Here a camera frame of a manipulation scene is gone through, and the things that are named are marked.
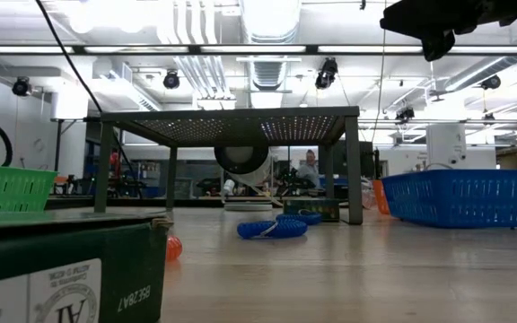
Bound blue plastic basket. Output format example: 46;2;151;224
380;168;517;230

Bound black aluminium frame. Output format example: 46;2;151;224
45;196;379;210

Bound person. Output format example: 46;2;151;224
294;148;321;190

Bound blue coil wristband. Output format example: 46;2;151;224
236;218;309;240
276;212;324;227

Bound small green yellow crayon box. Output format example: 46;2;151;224
284;198;342;223

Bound white box unit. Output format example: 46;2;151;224
425;123;468;168

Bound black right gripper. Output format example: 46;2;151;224
380;0;517;63

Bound large green crayon box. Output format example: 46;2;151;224
0;210;175;323

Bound white cylindrical camera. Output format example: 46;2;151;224
214;143;282;214

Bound red coil wristband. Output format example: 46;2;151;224
166;235;184;263

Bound black ceiling spotlight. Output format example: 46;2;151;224
314;57;339;90
480;74;502;91
395;106;416;125
11;76;32;98
162;69;181;90

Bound grey perforated metal riser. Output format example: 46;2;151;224
83;105;364;226

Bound orange plastic basket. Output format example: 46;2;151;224
372;179;390;216

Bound dark computer monitor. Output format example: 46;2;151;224
329;139;375;177

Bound green plastic basket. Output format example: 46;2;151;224
0;163;59;214

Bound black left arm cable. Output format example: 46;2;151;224
33;0;145;201

